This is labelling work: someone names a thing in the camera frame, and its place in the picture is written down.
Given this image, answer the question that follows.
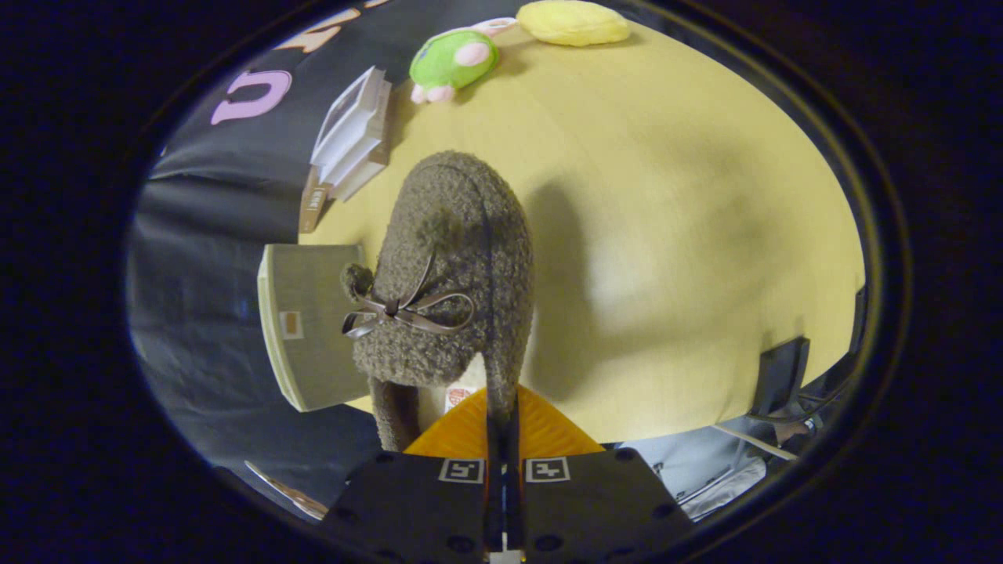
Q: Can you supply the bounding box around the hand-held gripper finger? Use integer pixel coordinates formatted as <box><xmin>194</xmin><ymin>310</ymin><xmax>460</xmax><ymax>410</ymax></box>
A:
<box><xmin>323</xmin><ymin>385</ymin><xmax>502</xmax><ymax>564</ymax></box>
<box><xmin>505</xmin><ymin>385</ymin><xmax>694</xmax><ymax>564</ymax></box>

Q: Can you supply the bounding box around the grey fabric storage box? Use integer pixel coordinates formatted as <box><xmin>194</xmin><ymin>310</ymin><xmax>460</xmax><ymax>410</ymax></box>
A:
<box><xmin>257</xmin><ymin>243</ymin><xmax>385</xmax><ymax>414</ymax></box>

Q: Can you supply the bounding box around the brown fluffy shoe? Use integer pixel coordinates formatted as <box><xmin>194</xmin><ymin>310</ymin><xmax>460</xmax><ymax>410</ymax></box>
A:
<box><xmin>341</xmin><ymin>150</ymin><xmax>535</xmax><ymax>454</ymax></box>

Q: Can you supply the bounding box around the black panel stand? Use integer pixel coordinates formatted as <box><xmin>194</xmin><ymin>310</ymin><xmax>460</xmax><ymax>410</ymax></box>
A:
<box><xmin>746</xmin><ymin>337</ymin><xmax>816</xmax><ymax>428</ymax></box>

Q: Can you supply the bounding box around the brown flat book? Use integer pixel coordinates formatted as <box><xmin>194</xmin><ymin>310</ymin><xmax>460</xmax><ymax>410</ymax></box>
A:
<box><xmin>298</xmin><ymin>164</ymin><xmax>334</xmax><ymax>234</ymax></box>

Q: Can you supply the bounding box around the white photo-cover book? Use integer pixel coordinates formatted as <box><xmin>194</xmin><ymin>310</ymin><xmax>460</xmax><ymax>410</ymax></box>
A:
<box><xmin>310</xmin><ymin>67</ymin><xmax>386</xmax><ymax>165</ymax></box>

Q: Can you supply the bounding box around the green and pink plush toy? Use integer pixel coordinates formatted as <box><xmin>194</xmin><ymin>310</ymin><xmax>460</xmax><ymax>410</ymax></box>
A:
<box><xmin>409</xmin><ymin>17</ymin><xmax>518</xmax><ymax>105</ymax></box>

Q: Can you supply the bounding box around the yellow plush cushion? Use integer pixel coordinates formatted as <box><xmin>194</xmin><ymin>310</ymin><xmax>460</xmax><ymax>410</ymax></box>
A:
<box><xmin>516</xmin><ymin>0</ymin><xmax>632</xmax><ymax>48</ymax></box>

